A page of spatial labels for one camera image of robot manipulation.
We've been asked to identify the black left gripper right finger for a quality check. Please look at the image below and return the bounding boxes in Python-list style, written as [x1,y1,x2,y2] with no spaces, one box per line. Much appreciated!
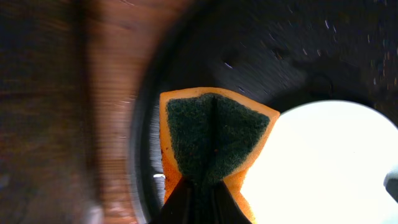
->
[211,181,251,224]

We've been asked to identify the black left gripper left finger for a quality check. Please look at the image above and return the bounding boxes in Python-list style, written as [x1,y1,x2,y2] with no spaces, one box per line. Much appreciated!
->
[149,177,194,224]

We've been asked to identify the yellow sponge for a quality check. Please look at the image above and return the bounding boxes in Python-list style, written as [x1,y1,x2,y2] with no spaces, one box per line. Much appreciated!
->
[159,87,280,223]

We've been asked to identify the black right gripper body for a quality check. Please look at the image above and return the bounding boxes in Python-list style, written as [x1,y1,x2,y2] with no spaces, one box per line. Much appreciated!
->
[384,170,398,202]

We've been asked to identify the black round tray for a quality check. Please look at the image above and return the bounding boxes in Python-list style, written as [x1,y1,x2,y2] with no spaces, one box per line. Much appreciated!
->
[130,0,397,223]

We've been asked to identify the light green plate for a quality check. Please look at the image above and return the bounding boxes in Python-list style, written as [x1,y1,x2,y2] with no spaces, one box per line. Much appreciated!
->
[241,101,397,223]

